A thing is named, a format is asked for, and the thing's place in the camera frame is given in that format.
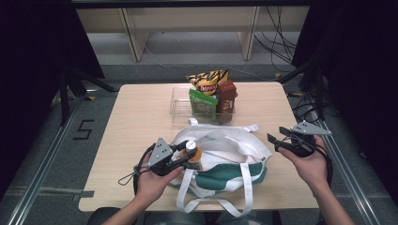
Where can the person's legs in jeans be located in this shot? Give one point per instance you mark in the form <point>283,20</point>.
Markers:
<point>169,218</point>

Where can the clear plastic bin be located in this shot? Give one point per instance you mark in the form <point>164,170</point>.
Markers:
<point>180,103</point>

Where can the aluminium floor rail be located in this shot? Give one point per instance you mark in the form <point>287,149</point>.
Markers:
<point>353,187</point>
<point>40,175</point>

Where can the white and green tote bag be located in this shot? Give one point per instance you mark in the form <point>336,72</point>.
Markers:
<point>225,181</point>

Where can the green snack packet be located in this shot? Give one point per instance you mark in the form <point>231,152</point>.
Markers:
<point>203,104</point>

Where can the yellow striped chips bag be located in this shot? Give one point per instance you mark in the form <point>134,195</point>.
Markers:
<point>208,80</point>

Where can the black tripod stand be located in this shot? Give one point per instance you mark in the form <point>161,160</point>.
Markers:
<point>64,100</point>

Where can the orange juice bottle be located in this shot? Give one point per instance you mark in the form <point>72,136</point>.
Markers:
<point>195,154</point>

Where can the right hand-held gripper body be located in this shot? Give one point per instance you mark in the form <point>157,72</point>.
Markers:
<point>303,145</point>

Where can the black metal stand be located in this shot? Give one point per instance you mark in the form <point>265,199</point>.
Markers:
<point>318,93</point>

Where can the brown drink carton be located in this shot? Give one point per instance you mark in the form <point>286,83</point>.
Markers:
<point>226,100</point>

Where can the black curtain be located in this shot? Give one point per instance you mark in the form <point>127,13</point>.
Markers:
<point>359,62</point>
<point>37,62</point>

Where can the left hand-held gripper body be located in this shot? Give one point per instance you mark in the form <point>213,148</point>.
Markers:
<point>160,153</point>

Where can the person's left hand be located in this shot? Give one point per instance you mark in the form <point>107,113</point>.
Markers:
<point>153,187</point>

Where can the black chair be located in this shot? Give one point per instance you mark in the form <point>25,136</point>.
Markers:
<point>100,217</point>

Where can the person's right hand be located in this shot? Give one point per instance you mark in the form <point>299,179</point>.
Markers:
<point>313,170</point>

